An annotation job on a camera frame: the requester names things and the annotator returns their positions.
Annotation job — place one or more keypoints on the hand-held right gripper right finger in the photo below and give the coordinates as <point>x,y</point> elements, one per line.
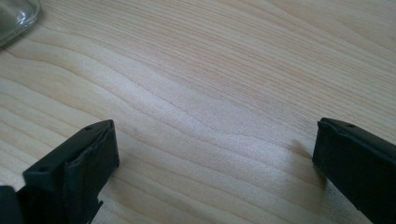
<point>358,168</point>

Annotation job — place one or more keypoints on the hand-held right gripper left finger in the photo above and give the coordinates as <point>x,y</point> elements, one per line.
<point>71,174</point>

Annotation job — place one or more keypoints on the clear glass container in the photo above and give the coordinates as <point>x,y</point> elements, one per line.
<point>14,17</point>

